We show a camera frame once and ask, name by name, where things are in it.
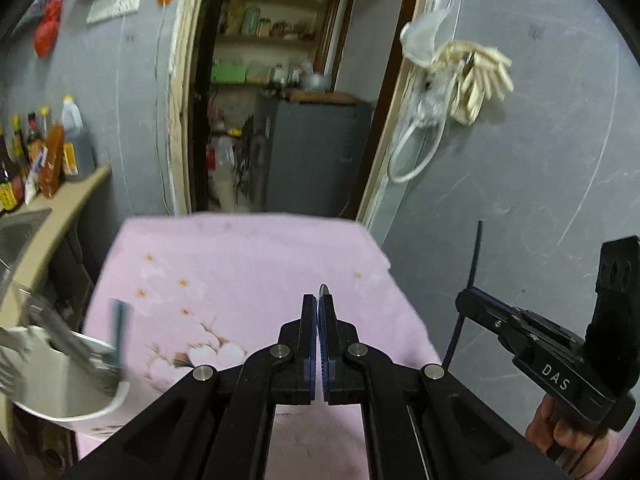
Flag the pale door frame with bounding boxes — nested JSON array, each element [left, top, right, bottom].
[[167, 0, 453, 231]]

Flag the pink floral tablecloth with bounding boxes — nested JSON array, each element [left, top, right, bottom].
[[75, 211, 443, 480]]

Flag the beige kitchen counter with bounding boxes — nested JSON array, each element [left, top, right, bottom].
[[0, 165, 112, 321]]

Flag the crumpled clear plastic bag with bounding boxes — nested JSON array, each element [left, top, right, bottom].
[[410, 67, 453, 131]]

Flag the thin wall cable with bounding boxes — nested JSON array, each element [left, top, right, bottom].
[[154, 2, 173, 211]]

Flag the green box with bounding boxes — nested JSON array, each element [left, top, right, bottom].
[[210, 60, 247, 85]]

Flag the steel sink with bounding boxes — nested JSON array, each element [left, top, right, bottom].
[[0, 208, 53, 281]]

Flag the person's right hand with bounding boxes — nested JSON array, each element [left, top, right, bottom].
[[525, 392, 609, 454]]

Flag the red plastic bag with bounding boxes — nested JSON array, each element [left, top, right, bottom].
[[34, 0, 65, 58]]

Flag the wooden board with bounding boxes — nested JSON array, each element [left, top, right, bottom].
[[290, 90, 361, 107]]

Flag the dark bottle yellow label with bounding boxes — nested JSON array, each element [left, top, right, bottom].
[[0, 127, 25, 213]]

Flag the wooden shelf unit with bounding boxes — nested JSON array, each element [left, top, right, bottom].
[[215, 0, 351, 91]]

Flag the person's right forearm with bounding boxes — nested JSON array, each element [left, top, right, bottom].
[[565, 430, 632, 480]]

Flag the metal knife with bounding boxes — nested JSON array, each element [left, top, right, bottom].
[[20, 292, 121, 391]]

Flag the dark wooden door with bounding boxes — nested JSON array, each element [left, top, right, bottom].
[[189, 0, 223, 211]]

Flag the cream rubber gloves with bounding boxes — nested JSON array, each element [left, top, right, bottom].
[[432, 42, 514, 127]]

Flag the white plastic bottle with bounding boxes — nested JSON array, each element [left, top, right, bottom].
[[207, 135, 238, 211]]

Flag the white utensil container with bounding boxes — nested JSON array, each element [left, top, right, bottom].
[[0, 325, 132, 422]]

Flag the teal jar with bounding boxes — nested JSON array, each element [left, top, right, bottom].
[[241, 7, 262, 37]]

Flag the grey cabinet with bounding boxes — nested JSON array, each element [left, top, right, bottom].
[[255, 94, 376, 218]]

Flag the red label sauce bottle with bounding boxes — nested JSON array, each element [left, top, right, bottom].
[[25, 112, 46, 171]]

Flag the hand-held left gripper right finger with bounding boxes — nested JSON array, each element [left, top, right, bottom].
[[318, 294, 573, 480]]

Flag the teal chopstick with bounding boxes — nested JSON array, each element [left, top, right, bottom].
[[111, 299, 128, 366]]

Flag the yellow cap sauce bottle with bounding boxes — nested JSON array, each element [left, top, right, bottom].
[[11, 114, 31, 181]]

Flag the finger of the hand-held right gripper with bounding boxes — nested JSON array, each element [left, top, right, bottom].
[[455, 289, 522, 357], [469, 286, 539, 324]]

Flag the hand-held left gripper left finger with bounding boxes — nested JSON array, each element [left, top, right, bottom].
[[60, 294, 319, 480]]

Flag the white hose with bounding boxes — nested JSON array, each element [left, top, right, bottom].
[[387, 120, 447, 184]]

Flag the orange brown packet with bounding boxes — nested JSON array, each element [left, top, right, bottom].
[[39, 124, 66, 198]]

